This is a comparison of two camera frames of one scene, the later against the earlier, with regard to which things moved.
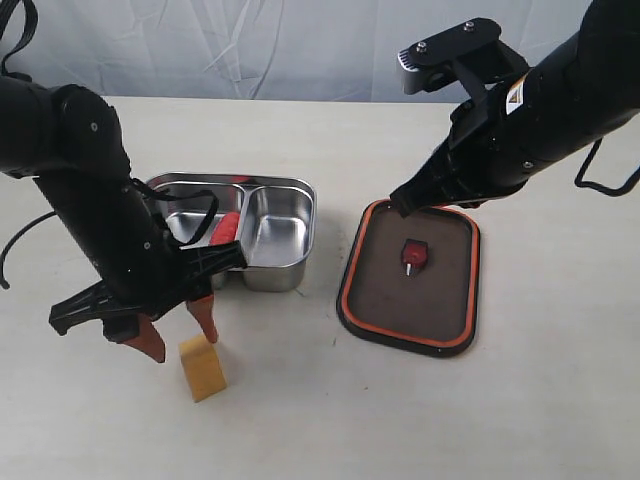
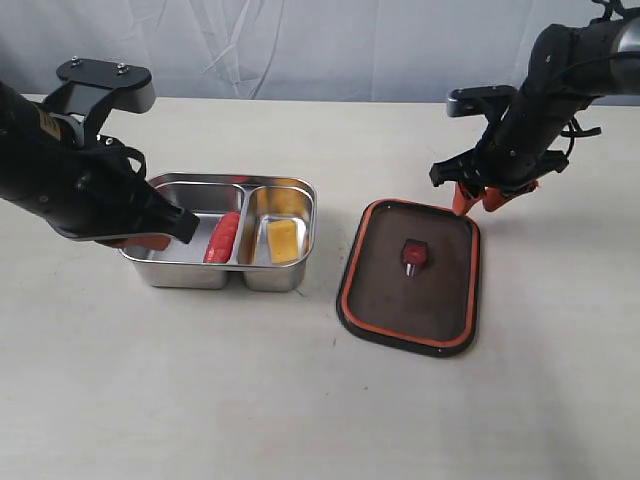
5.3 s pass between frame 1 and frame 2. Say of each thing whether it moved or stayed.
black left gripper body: moved
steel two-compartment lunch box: stayed
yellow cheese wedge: moved
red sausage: stayed
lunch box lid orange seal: stayed
